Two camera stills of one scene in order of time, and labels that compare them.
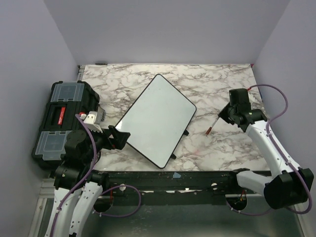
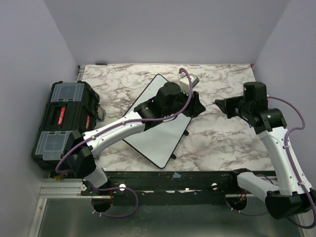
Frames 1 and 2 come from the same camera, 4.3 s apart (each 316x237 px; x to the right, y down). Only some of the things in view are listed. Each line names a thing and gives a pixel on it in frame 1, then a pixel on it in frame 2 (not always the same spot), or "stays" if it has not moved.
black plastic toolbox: x=66 y=99 stays
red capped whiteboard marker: x=210 y=128 to x=213 y=103
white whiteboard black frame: x=158 y=121 stays
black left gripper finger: x=120 y=139 to x=194 y=107
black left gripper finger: x=113 y=130 to x=196 y=95
